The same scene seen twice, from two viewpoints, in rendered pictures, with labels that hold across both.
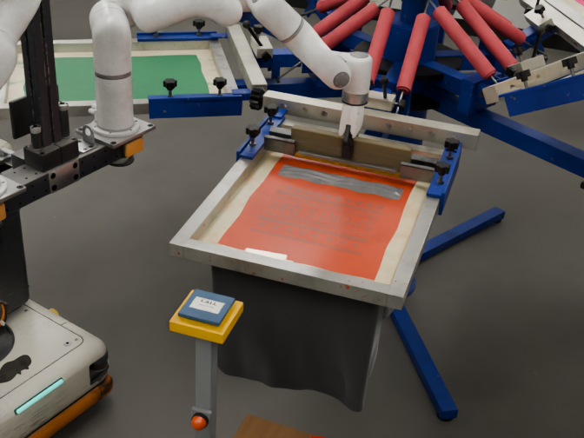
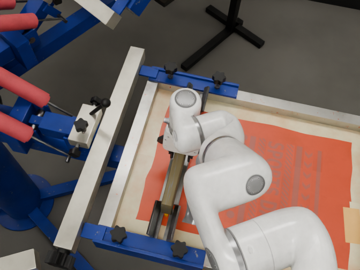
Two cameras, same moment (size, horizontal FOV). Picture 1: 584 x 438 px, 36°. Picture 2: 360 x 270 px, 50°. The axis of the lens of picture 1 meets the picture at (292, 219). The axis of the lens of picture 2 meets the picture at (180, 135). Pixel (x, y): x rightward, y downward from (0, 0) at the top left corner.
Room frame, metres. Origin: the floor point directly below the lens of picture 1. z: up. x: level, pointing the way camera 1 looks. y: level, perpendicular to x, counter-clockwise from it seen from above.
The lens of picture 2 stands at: (2.39, 0.34, 2.05)
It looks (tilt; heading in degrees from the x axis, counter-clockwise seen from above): 61 degrees down; 264
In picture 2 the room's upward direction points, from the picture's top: 4 degrees clockwise
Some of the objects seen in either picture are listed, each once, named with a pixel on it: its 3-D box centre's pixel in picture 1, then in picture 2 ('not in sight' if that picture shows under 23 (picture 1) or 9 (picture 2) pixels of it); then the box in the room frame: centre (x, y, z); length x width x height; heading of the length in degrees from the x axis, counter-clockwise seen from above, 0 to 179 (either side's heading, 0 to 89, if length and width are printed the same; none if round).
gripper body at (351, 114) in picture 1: (353, 114); (182, 135); (2.32, -0.15, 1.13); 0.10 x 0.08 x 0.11; 164
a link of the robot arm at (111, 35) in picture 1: (111, 41); not in sight; (2.14, 0.48, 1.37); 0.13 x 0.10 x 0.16; 17
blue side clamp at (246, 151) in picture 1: (261, 142); (149, 248); (2.42, 0.11, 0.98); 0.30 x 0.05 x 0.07; 164
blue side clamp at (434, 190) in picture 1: (443, 178); (193, 86); (2.27, -0.43, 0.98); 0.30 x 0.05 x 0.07; 164
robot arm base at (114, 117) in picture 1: (110, 98); not in sight; (2.14, 0.49, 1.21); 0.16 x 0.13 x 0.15; 57
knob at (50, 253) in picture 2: (261, 99); (62, 255); (2.64, 0.12, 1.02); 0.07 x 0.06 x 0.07; 164
